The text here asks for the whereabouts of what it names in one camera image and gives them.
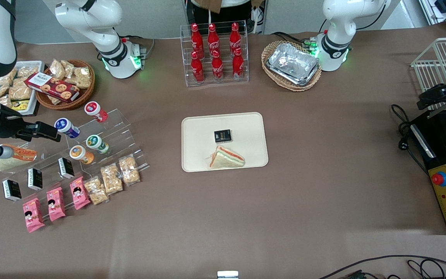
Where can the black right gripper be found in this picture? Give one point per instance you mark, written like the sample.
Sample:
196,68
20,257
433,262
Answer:
9,124

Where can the green gum bottle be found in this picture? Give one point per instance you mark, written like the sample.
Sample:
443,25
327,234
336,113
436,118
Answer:
98,144

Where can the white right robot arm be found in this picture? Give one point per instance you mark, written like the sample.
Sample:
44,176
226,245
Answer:
108,50

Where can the blue gum bottle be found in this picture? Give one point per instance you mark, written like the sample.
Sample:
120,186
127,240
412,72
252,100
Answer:
67,128

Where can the orange gum bottle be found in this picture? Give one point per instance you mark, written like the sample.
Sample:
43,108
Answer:
81,155

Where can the red gum bottle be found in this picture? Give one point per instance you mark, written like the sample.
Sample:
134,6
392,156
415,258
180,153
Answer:
96,111

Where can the white rectangular tray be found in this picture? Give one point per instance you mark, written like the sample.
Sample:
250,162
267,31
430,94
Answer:
33,64

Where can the cream plastic tray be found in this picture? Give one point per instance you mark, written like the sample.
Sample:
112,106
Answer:
246,128

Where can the aluminium foil tray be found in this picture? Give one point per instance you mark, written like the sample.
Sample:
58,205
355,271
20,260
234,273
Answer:
292,64

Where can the wrapped triangle sandwich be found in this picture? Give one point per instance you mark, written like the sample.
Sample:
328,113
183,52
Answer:
19,158
227,159

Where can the yellow snack packet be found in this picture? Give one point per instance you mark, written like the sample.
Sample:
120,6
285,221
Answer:
21,105

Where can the clear bag of beige snacks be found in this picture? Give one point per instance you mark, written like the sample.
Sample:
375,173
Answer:
27,71
96,190
5,100
69,68
57,69
111,178
81,77
21,93
129,169
8,77

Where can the small black box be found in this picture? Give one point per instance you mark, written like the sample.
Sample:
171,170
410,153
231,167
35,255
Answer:
12,190
35,179
222,136
66,168

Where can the red cookie box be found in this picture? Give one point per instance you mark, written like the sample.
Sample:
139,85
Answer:
52,87

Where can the brown wicker basket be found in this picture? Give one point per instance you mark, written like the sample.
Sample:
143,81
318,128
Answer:
85,95

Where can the pink snack packet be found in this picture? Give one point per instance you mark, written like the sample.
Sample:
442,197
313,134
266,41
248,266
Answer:
79,193
55,204
33,215

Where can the clear acrylic stepped shelf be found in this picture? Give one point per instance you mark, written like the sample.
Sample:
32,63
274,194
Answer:
120,133

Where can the red cola bottle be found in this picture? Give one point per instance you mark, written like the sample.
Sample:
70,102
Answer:
213,38
197,69
235,38
238,66
217,68
196,38

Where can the clear acrylic bottle rack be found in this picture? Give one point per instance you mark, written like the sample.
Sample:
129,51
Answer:
225,82

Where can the small white device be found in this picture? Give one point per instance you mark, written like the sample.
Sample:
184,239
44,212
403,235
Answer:
227,274

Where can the light wicker basket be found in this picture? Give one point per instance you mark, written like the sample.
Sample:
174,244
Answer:
271,50

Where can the black machine with yellow panel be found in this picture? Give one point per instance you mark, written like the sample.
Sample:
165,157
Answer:
439,155

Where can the red emergency stop button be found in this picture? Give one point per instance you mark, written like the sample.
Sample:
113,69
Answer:
439,179

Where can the black machine lever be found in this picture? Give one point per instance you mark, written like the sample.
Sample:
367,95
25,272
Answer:
443,95

